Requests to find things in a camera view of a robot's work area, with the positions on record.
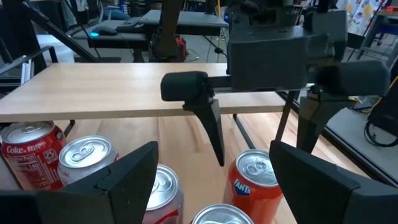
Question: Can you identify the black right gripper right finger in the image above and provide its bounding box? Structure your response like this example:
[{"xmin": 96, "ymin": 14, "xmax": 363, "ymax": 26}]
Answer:
[{"xmin": 269, "ymin": 139, "xmax": 398, "ymax": 224}]

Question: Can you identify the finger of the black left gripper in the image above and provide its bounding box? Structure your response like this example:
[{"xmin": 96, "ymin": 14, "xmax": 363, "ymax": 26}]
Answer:
[
  {"xmin": 182, "ymin": 98, "xmax": 226, "ymax": 167},
  {"xmin": 296, "ymin": 92, "xmax": 354, "ymax": 154}
]

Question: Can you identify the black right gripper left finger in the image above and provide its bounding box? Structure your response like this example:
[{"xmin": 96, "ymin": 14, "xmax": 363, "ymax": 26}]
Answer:
[{"xmin": 0, "ymin": 141, "xmax": 160, "ymax": 224}]

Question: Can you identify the silver Diet Coke can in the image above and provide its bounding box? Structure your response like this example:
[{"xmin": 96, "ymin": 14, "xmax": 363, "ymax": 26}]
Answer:
[
  {"xmin": 57, "ymin": 135, "xmax": 120, "ymax": 187},
  {"xmin": 142, "ymin": 164, "xmax": 184, "ymax": 224}
]

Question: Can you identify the orange Fanta can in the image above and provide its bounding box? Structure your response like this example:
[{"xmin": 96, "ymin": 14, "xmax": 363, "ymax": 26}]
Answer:
[{"xmin": 222, "ymin": 149, "xmax": 284, "ymax": 224}]

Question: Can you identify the red soda can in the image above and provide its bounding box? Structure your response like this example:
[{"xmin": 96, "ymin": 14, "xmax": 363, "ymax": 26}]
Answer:
[{"xmin": 189, "ymin": 203, "xmax": 255, "ymax": 224}]

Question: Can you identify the red Star Wars Coca-Cola can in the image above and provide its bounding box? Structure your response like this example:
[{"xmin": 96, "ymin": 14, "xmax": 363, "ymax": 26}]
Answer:
[{"xmin": 0, "ymin": 120, "xmax": 68, "ymax": 191}]

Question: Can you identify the red tool box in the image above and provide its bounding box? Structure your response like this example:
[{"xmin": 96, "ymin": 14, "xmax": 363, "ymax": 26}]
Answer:
[{"xmin": 175, "ymin": 36, "xmax": 188, "ymax": 62}]

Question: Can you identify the grey desk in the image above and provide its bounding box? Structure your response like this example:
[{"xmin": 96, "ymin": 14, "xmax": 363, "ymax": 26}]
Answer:
[
  {"xmin": 71, "ymin": 19, "xmax": 150, "ymax": 50},
  {"xmin": 138, "ymin": 9, "xmax": 230, "ymax": 37}
]

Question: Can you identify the floral patterned cloth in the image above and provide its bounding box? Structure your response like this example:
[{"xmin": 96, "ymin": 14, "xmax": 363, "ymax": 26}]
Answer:
[{"xmin": 335, "ymin": 0, "xmax": 389, "ymax": 37}]

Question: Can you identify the black keyboard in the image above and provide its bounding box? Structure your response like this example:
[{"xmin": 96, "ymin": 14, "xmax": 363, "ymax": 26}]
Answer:
[{"xmin": 116, "ymin": 16, "xmax": 142, "ymax": 32}]

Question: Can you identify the black computer mouse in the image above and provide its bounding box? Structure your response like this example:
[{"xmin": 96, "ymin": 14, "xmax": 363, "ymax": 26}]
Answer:
[{"xmin": 90, "ymin": 24, "xmax": 118, "ymax": 37}]

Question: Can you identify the person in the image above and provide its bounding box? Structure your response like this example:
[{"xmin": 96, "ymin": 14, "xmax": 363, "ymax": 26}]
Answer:
[{"xmin": 101, "ymin": 0, "xmax": 131, "ymax": 21}]

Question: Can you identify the yellow hanging cable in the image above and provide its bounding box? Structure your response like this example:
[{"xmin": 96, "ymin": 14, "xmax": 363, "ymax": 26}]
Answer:
[{"xmin": 216, "ymin": 0, "xmax": 223, "ymax": 63}]

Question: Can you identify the dark brown post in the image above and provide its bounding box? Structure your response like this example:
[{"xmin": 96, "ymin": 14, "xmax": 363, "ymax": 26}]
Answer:
[{"xmin": 154, "ymin": 0, "xmax": 185, "ymax": 62}]

